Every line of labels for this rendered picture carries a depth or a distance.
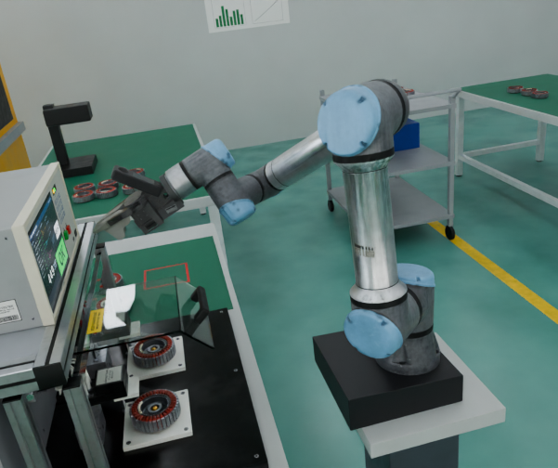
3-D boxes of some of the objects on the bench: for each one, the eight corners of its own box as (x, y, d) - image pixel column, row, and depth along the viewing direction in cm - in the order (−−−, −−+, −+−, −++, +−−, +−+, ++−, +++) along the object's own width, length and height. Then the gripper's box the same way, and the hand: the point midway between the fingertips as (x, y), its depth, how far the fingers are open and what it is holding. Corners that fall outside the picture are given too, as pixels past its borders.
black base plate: (227, 313, 172) (227, 306, 171) (268, 468, 114) (267, 461, 114) (71, 345, 165) (70, 339, 164) (32, 529, 107) (28, 521, 106)
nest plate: (188, 392, 136) (187, 388, 136) (192, 435, 123) (191, 431, 122) (125, 407, 134) (124, 402, 133) (123, 452, 120) (123, 448, 120)
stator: (180, 395, 134) (177, 383, 132) (182, 427, 123) (179, 414, 122) (133, 406, 132) (129, 393, 130) (131, 439, 122) (127, 426, 120)
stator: (175, 340, 155) (173, 329, 154) (177, 363, 145) (175, 352, 144) (135, 349, 154) (132, 338, 152) (134, 373, 144) (131, 361, 142)
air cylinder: (111, 361, 152) (107, 344, 149) (110, 378, 145) (105, 360, 143) (93, 366, 151) (88, 348, 149) (90, 383, 144) (84, 365, 142)
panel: (71, 338, 165) (43, 247, 153) (28, 526, 105) (-23, 401, 93) (67, 338, 165) (38, 248, 153) (21, 527, 105) (-31, 402, 93)
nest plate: (182, 339, 158) (181, 335, 157) (186, 370, 144) (185, 366, 144) (129, 350, 156) (127, 346, 155) (127, 383, 142) (126, 379, 142)
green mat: (213, 236, 230) (212, 235, 229) (233, 308, 174) (233, 308, 174) (-28, 280, 215) (-28, 280, 215) (-88, 376, 160) (-88, 375, 160)
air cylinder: (106, 422, 130) (100, 403, 127) (104, 445, 123) (97, 425, 121) (84, 426, 129) (78, 408, 127) (80, 450, 122) (73, 431, 120)
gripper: (186, 209, 128) (110, 260, 128) (184, 197, 136) (111, 244, 136) (163, 179, 124) (85, 232, 124) (162, 169, 132) (89, 218, 133)
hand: (96, 227), depth 129 cm, fingers closed
